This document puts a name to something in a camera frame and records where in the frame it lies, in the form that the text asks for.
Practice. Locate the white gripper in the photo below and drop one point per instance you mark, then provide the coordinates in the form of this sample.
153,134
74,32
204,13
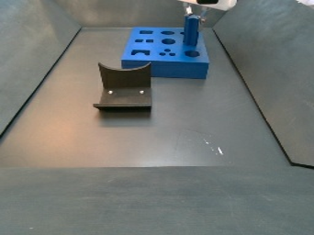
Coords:
217,4

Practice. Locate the blue shape-sorter block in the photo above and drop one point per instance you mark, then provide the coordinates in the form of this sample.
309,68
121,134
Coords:
160,46

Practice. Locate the blue star peg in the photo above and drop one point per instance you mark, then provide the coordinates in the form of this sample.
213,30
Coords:
192,30

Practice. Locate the black curved holder bracket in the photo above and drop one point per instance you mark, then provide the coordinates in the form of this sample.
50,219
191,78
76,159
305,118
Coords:
126,87

